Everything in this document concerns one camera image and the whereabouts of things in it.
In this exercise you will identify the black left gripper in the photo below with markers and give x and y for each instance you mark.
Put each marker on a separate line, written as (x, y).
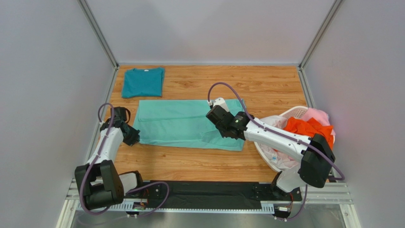
(135, 138)

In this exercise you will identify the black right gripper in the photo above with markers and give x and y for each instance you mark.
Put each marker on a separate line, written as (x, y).
(214, 115)

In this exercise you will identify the mint green t shirt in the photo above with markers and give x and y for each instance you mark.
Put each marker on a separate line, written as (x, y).
(180, 123)

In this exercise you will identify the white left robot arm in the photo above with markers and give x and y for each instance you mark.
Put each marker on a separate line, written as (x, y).
(99, 184)

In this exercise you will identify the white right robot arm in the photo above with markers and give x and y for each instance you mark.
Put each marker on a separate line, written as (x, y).
(313, 154)

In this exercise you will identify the folded teal t shirt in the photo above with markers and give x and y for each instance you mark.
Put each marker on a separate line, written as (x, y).
(143, 82)

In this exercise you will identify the white laundry basket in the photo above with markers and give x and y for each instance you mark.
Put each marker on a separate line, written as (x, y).
(297, 112)

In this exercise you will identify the orange t shirt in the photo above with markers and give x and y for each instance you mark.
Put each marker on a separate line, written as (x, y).
(310, 128)

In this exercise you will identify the black cloth strip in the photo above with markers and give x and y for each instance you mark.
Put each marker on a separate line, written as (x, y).
(210, 195)

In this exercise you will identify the pink t shirt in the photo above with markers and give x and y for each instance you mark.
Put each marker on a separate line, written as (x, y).
(319, 115)

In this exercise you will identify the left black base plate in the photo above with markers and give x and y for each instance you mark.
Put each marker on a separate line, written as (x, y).
(150, 190)

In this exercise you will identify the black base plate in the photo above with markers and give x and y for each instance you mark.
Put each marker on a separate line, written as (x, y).
(150, 190)
(265, 191)

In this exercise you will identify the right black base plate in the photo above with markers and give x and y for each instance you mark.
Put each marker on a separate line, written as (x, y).
(265, 191)

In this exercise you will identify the aluminium front rail frame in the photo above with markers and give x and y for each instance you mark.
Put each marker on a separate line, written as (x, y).
(333, 193)

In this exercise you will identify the right aluminium corner post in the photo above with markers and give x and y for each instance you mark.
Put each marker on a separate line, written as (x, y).
(320, 32)

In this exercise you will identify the aluminium corner post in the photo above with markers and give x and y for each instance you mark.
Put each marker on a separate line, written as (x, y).
(320, 32)
(98, 32)

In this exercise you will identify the left aluminium corner post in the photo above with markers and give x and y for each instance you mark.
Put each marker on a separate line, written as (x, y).
(98, 32)

